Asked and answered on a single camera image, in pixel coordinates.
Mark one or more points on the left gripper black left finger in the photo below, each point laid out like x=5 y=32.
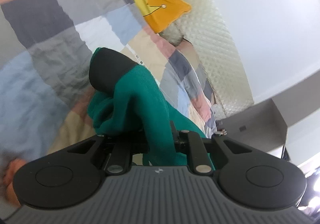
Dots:
x=111 y=154

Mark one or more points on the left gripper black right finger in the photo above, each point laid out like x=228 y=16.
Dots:
x=206 y=155

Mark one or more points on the green garment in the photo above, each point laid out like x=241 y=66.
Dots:
x=127 y=99

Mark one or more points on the left hand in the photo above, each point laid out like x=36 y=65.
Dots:
x=8 y=178

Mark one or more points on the patchwork bed quilt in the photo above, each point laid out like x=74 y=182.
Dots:
x=46 y=48

